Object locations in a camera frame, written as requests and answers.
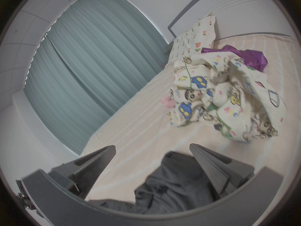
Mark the black T-shirt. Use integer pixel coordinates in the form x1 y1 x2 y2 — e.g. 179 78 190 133
90 151 224 215

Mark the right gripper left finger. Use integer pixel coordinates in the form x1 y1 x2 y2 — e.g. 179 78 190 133
48 145 116 196

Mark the pink garment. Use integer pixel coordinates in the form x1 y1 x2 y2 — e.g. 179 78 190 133
161 96 175 108

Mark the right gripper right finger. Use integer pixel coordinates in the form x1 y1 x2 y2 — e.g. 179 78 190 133
189 143 255 196

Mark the bed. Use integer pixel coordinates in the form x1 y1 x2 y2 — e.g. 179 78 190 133
80 0 301 215

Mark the purple garment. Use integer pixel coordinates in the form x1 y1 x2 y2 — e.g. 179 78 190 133
202 45 268 73

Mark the blue-green curtain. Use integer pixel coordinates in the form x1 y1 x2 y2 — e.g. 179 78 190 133
24 0 174 156

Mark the white printed pillow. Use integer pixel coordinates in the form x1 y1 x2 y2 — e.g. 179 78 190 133
166 14 216 66

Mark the white printed garment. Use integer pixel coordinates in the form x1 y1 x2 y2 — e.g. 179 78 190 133
167 52 287 143

